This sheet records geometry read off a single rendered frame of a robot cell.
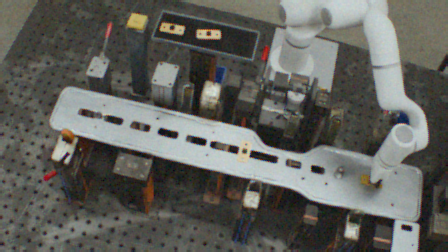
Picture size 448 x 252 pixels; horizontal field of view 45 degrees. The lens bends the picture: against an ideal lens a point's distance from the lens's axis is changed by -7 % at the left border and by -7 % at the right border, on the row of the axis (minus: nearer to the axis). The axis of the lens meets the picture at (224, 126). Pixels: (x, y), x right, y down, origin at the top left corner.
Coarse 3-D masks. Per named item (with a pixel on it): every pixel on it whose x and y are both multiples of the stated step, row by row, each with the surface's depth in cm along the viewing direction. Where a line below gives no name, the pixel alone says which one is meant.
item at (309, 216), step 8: (312, 208) 193; (304, 216) 191; (312, 216) 192; (304, 224) 191; (312, 224) 190; (296, 232) 205; (304, 232) 197; (288, 240) 216; (296, 240) 208; (288, 248) 214; (296, 248) 214
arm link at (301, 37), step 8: (312, 24) 222; (320, 24) 219; (288, 32) 226; (296, 32) 224; (304, 32) 223; (312, 32) 222; (288, 40) 228; (296, 40) 225; (304, 40) 224; (312, 40) 228
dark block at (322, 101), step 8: (320, 96) 201; (328, 96) 201; (320, 104) 199; (328, 104) 200; (312, 112) 203; (320, 112) 203; (312, 120) 208; (320, 120) 207; (304, 128) 222; (312, 128) 213; (304, 136) 219; (312, 136) 217; (304, 144) 223; (304, 152) 229
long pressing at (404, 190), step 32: (64, 96) 206; (96, 96) 207; (96, 128) 201; (128, 128) 202; (192, 128) 204; (224, 128) 205; (192, 160) 198; (224, 160) 199; (256, 160) 200; (320, 160) 202; (352, 160) 203; (320, 192) 195; (352, 192) 196; (384, 192) 197; (416, 192) 198
